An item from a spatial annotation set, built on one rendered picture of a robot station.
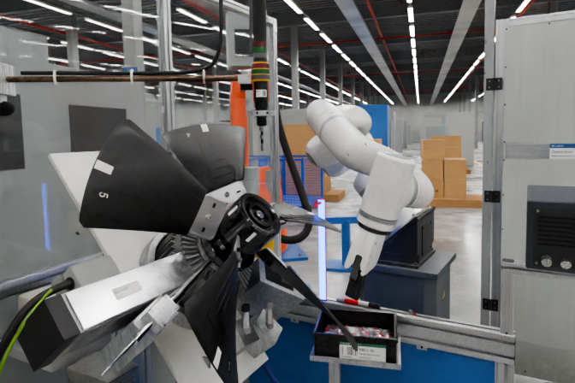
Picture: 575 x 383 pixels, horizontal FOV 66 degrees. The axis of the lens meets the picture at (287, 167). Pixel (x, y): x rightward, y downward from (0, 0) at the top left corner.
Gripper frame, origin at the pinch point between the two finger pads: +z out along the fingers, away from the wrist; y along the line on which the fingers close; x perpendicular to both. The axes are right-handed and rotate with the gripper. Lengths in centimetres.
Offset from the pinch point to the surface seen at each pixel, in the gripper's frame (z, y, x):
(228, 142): -20.9, -2.9, -44.4
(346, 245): 113, -326, -99
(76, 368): 38, 26, -52
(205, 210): -9.9, 18.1, -31.4
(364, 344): 18.5, -12.6, 3.5
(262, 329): 16.8, 6.2, -16.6
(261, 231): -9.1, 13.8, -19.4
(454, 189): 87, -755, -58
